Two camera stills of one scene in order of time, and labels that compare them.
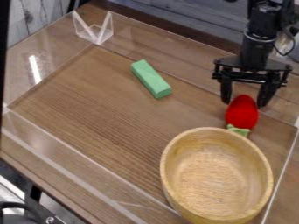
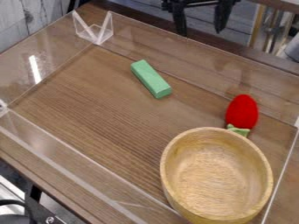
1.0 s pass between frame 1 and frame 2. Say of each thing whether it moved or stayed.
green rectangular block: stayed
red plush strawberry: stayed
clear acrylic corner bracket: stayed
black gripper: moved
